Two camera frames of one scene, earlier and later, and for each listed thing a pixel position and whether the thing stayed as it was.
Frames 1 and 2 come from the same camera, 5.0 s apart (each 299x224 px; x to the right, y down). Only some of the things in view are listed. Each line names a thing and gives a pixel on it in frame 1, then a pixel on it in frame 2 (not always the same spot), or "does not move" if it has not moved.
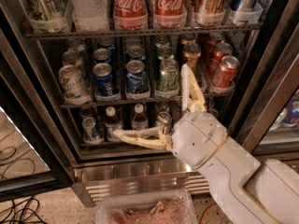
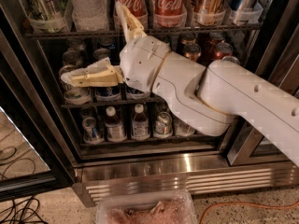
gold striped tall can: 208,4 does not move
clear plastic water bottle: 91,7 does not move
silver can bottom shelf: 165,120 does not move
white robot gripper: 196,138 -> 141,63
